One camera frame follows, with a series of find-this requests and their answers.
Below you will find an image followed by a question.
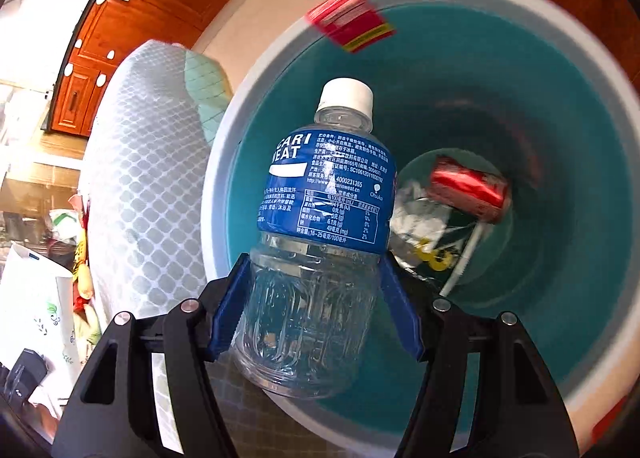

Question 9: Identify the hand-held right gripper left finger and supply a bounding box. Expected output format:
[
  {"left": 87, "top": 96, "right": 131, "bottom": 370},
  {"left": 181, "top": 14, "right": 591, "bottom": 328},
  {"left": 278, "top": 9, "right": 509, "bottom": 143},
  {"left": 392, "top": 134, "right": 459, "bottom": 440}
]
[{"left": 52, "top": 252, "right": 251, "bottom": 458}]

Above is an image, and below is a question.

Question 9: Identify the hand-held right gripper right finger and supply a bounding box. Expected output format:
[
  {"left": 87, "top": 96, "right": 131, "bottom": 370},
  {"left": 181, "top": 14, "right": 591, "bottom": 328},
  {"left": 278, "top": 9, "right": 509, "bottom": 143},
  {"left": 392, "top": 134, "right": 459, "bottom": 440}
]
[{"left": 381, "top": 252, "right": 581, "bottom": 458}]

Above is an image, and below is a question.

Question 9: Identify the clear bottle with blue label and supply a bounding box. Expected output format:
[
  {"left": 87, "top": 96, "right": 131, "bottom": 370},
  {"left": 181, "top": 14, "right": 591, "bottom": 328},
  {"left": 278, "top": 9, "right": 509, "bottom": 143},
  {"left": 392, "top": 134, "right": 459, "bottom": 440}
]
[{"left": 231, "top": 78, "right": 398, "bottom": 400}]

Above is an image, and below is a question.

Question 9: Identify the white bin with teal inside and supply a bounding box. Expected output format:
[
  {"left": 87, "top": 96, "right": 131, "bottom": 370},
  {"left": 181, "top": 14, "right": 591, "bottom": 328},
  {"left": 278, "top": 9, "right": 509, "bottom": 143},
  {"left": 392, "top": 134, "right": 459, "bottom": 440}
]
[{"left": 200, "top": 0, "right": 640, "bottom": 444}]

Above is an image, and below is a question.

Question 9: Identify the white paper bag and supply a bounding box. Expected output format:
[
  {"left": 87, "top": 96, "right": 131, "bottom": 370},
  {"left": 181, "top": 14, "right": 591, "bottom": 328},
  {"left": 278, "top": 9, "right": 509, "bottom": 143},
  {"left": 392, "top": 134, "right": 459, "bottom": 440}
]
[{"left": 0, "top": 243, "right": 83, "bottom": 419}]

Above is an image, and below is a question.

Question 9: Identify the crumpled silver black wrapper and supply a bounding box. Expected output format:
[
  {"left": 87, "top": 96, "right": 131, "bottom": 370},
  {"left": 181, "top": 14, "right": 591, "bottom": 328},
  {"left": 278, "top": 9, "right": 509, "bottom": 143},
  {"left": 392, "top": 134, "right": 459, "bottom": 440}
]
[{"left": 390, "top": 178, "right": 481, "bottom": 274}]

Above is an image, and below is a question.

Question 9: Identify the white straw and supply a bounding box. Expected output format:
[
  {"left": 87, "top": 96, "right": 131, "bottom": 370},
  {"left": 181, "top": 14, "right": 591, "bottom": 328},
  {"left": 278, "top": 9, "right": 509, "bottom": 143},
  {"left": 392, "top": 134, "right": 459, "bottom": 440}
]
[{"left": 440, "top": 223, "right": 488, "bottom": 296}]

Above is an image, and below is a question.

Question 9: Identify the red drink can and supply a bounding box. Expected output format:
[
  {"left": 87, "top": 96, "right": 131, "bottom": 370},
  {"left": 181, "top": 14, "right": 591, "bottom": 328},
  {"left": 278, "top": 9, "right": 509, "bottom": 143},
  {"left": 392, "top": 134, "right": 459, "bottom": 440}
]
[{"left": 429, "top": 155, "right": 512, "bottom": 225}]

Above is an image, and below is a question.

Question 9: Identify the white quilted table cover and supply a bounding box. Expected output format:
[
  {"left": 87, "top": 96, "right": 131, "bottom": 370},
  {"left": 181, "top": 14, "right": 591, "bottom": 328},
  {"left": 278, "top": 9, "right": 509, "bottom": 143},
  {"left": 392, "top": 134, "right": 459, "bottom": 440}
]
[{"left": 82, "top": 40, "right": 241, "bottom": 458}]

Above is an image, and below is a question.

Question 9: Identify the white and green sack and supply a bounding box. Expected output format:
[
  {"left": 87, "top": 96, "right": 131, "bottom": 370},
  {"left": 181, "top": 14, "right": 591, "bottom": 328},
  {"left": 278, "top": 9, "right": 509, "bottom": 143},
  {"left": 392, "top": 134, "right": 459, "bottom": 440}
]
[{"left": 47, "top": 208, "right": 83, "bottom": 241}]

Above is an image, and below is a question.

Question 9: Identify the green quilted cloth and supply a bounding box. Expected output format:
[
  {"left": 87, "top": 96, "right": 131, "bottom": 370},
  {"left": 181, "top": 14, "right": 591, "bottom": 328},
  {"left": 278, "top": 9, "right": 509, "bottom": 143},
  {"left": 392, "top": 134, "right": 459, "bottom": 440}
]
[{"left": 182, "top": 50, "right": 233, "bottom": 144}]

